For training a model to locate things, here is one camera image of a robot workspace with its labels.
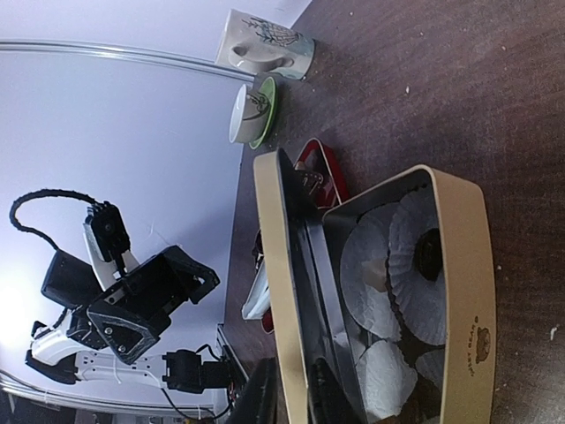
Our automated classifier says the green saucer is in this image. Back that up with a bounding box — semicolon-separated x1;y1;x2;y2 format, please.
249;76;277;150

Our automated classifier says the patterned white mug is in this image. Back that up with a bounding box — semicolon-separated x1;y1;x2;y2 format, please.
215;9;315;80

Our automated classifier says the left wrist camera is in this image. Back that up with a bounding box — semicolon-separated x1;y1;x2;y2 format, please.
81;199;142;292

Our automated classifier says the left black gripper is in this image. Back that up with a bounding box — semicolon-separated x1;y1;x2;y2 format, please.
87;246;220;365

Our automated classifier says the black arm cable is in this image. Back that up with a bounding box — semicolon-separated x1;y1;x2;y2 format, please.
7;187;111;253

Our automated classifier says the beige chocolate piece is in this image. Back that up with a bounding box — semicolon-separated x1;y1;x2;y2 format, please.
362;258;388;292

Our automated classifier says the dark shell chocolate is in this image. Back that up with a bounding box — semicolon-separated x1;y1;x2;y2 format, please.
413;228;442;281

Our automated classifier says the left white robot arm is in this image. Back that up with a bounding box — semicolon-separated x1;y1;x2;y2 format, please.
25;246;231;394

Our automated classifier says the bear print tin lid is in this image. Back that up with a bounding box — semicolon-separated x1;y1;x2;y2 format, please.
271;151;367;423

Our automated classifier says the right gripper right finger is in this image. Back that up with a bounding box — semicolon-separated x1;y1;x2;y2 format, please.
309;358;353;424

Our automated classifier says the beige tin box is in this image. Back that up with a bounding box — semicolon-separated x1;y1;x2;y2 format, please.
323;164;496;423

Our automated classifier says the white paper cup liner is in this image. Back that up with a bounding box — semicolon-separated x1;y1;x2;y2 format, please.
388;187;447;345
340;207;401;342
415;349;445;391
356;340;418;423

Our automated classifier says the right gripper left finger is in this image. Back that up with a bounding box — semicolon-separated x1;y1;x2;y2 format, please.
226;358;278;424

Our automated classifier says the dark red chocolate tray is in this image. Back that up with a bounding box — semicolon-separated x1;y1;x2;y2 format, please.
260;138;352;335

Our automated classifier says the white bowl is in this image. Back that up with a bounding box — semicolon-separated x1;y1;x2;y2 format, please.
229;84;268;144

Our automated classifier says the front aluminium rail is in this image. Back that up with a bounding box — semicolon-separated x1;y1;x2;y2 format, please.
1;370;227;418

